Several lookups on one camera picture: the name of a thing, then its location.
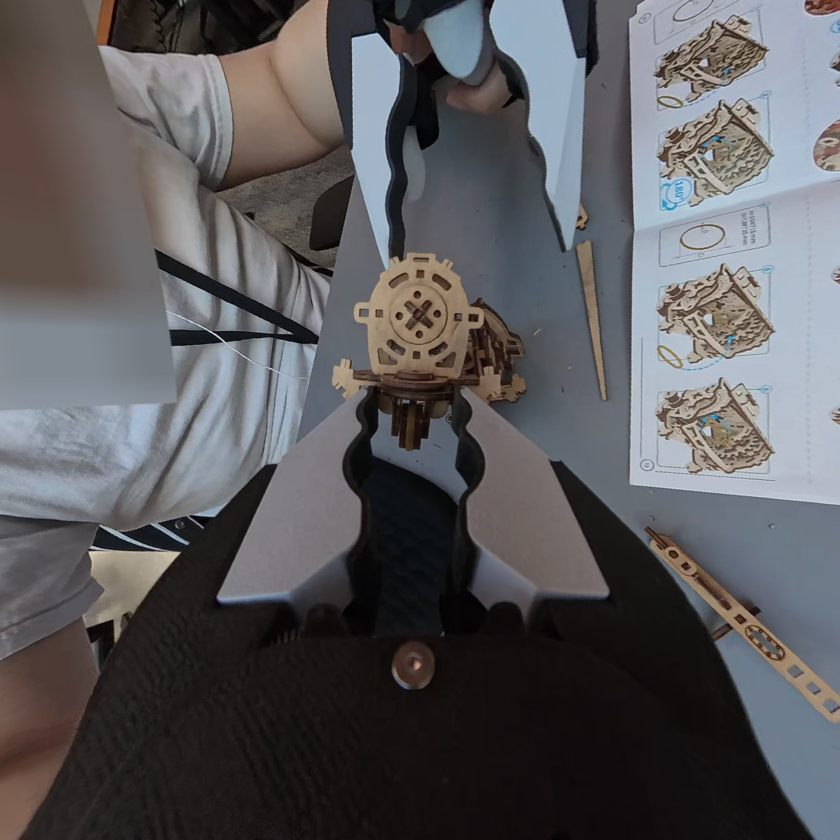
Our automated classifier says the person's left hand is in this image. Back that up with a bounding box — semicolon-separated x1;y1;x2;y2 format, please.
447;67;514;117

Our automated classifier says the thin white cable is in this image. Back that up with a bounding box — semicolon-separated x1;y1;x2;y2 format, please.
166;327;311;380

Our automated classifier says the grey desk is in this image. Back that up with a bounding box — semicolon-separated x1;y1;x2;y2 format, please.
295;0;840;782

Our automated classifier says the person's right forearm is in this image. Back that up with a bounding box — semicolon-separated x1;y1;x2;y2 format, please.
0;617;101;840

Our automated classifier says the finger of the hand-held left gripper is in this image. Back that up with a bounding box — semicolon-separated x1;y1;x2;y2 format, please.
343;33;426;259
492;0;588;253

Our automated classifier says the wooden cross plate assembly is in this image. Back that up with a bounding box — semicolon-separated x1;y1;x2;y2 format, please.
332;252;505;454

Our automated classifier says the tapered wooden stick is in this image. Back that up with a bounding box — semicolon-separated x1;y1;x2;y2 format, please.
576;239;609;403

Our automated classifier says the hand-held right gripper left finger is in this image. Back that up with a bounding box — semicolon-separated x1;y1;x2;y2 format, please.
215;391;382;636

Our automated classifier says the black harness strap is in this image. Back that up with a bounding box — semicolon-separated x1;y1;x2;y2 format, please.
154;249;320;347

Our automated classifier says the person's left forearm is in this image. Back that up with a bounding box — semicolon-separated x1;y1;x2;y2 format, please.
217;0;350;193

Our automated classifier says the white instruction booklet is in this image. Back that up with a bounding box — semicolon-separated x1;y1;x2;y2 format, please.
628;0;840;506

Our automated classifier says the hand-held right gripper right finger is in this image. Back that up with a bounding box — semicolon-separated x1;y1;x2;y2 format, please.
448;390;613;636

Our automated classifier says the person's white shirt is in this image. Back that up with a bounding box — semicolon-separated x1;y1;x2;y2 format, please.
0;46;333;660

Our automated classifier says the wooden slotted strip with crosspiece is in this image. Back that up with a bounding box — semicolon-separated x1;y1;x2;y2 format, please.
645;525;840;724

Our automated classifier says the wooden gear assembly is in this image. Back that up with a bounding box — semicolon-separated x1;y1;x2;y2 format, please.
459;298;527;403

